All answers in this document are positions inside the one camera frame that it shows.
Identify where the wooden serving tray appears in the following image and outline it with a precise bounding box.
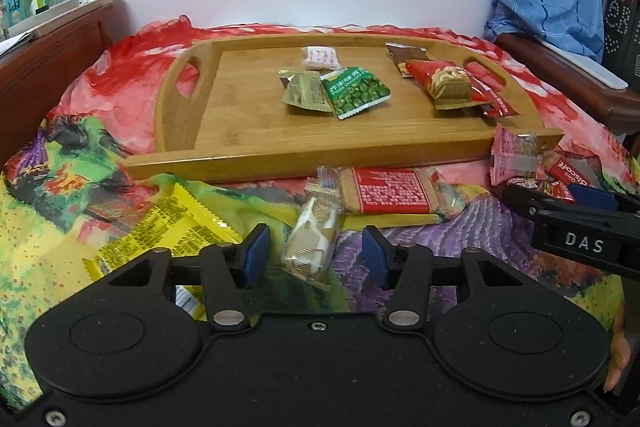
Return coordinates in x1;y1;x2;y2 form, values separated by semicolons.
122;34;565;182

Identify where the gold foil packet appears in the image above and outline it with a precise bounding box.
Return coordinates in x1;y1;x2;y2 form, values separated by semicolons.
279;69;333;112

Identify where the colourful printed blanket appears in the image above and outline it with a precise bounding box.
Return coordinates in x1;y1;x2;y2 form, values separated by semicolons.
0;14;640;410

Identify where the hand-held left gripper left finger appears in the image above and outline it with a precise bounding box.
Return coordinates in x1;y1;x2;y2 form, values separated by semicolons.
100;223;273;333

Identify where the yellow snack packet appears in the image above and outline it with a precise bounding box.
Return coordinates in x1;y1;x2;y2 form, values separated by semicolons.
82;182;246;323

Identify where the dark wooden headboard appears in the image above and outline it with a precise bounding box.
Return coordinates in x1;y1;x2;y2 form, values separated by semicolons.
0;0;117;168

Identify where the green pea packet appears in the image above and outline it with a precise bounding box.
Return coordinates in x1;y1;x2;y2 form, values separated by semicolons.
320;67;392;120

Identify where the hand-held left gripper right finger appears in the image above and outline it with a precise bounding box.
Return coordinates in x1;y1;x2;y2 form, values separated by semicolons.
361;226;538;333

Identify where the brown sachet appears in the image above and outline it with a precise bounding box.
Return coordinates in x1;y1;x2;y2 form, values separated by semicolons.
385;43;431;78

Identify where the person's right hand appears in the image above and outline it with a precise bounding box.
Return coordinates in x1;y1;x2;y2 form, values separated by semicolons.
602;297;630;394

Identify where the small dark red packet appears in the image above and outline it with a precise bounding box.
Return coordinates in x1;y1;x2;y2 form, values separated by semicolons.
507;177;576;204

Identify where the red label biscuit packet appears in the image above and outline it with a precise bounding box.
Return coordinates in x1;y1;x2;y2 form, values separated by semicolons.
305;167;466;215

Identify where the long dark red barcode packet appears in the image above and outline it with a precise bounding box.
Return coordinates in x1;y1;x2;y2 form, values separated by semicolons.
470;72;518;120

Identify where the clear white candy packet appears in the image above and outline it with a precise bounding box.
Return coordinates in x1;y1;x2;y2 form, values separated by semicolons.
281;166;346;280

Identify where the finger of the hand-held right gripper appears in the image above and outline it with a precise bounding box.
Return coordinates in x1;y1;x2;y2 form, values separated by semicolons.
502;183;621;228
567;184;640;214

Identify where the stack of white papers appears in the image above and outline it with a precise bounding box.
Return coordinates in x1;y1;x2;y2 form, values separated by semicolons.
0;32;35;56

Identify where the red and gold nut packet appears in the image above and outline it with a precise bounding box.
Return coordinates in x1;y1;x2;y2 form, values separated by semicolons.
405;59;483;110

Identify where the white candy packet red print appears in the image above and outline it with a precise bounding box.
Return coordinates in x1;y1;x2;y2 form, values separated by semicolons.
301;47;341;70

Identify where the white plastic tray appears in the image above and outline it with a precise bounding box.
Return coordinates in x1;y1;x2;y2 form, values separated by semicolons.
6;0;117;38

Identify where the white flat panel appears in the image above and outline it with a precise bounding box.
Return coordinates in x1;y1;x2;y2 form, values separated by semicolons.
595;57;632;92

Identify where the red caramel biscuit packet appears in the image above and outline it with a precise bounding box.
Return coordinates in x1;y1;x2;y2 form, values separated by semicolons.
542;152;596;188

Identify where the pink mosaic snack packet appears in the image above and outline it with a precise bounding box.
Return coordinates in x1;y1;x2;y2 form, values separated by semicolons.
490;124;538;185

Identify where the dark wooden side furniture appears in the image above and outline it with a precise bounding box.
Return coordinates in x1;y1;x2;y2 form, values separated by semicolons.
495;32;640;135

